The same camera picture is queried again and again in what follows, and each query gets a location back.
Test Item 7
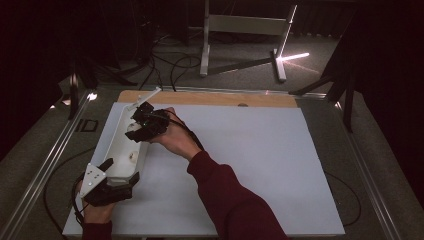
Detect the black tripod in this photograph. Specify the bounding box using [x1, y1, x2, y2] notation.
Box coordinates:
[66, 49, 138, 121]

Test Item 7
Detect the black angled stand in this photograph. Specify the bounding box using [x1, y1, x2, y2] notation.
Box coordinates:
[288, 6, 359, 134]

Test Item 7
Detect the person's right hand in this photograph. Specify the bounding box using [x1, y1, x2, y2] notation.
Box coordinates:
[149, 107, 203, 162]

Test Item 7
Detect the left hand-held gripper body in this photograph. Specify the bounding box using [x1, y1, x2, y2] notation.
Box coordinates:
[79, 163, 134, 208]

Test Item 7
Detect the thin black curved cable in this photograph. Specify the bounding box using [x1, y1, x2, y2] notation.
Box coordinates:
[43, 147, 97, 236]
[324, 171, 362, 228]

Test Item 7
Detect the white metal stand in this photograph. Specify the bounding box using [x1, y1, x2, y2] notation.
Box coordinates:
[199, 0, 298, 84]

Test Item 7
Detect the right hand-held gripper cable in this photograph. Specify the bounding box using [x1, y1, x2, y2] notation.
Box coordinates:
[146, 110, 205, 151]

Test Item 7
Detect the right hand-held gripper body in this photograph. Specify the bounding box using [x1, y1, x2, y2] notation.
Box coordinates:
[127, 87, 170, 136]

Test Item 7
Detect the white table mat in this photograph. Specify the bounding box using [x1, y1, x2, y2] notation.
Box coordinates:
[62, 101, 346, 238]

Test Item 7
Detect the short aluminium rail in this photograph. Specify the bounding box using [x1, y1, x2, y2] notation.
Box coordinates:
[96, 84, 328, 100]

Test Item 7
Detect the person's left hand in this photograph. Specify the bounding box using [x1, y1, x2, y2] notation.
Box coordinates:
[75, 181, 116, 225]

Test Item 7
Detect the long aluminium rail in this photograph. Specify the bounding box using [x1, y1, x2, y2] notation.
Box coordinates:
[0, 89, 98, 240]
[333, 99, 403, 240]

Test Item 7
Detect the hand-held gripper cable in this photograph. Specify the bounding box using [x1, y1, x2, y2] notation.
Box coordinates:
[69, 173, 86, 226]
[146, 110, 205, 151]

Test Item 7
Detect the left hand-held gripper cable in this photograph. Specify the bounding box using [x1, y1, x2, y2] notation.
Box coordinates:
[69, 173, 86, 226]

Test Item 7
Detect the black cables bundle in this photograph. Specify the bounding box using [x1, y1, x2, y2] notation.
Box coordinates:
[138, 33, 201, 93]

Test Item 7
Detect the white plastic tray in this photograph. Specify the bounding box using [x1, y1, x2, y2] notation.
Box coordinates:
[105, 104, 151, 181]

